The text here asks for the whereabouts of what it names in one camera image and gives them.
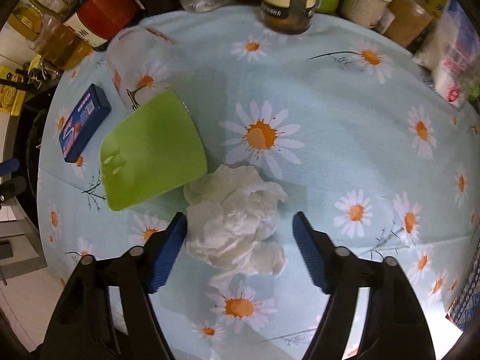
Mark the brown spice jar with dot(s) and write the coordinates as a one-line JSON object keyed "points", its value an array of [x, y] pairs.
{"points": [[407, 22]]}

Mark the green plastic tray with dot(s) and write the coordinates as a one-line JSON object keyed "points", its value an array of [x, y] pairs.
{"points": [[150, 150]]}

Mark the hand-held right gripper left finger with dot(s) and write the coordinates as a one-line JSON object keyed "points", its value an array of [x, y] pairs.
{"points": [[167, 255]]}

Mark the large cooking oil jug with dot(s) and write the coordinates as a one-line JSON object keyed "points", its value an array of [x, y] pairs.
{"points": [[48, 37]]}

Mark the white tissue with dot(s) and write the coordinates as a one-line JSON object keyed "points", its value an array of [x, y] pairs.
{"points": [[232, 217]]}

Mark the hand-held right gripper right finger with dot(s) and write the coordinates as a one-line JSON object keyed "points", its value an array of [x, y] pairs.
{"points": [[309, 251]]}

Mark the dark soy sauce jug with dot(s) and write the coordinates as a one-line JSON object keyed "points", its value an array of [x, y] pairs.
{"points": [[97, 11]]}

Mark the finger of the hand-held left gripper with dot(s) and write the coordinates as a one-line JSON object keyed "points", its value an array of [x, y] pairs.
{"points": [[9, 167], [13, 189]]}

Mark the daisy print tablecloth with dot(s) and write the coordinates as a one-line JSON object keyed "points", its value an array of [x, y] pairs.
{"points": [[337, 138]]}

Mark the blue cardboard box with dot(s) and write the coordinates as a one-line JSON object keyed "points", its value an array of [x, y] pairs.
{"points": [[82, 123]]}

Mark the blue patterned cloth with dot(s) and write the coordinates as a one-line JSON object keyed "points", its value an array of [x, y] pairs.
{"points": [[467, 292]]}

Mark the small bottle with yellow label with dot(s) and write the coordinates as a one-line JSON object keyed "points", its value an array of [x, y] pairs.
{"points": [[288, 3]]}

